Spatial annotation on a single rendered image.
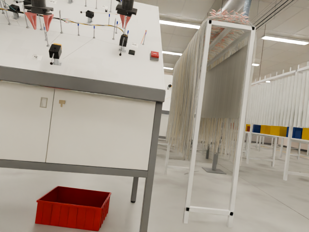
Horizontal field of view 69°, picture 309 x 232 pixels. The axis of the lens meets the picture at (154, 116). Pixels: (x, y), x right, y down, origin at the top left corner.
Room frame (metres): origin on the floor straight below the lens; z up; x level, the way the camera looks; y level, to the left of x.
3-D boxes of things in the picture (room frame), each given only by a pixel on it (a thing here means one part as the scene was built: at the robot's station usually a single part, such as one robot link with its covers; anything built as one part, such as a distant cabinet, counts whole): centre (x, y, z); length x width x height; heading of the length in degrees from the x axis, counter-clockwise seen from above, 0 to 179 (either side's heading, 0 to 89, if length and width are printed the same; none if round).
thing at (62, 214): (1.49, 0.44, 0.07); 0.39 x 0.29 x 0.14; 90
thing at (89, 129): (1.25, 0.27, 0.60); 0.55 x 0.03 x 0.39; 101
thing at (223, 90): (2.28, -0.43, 0.78); 1.39 x 0.45 x 1.56; 3
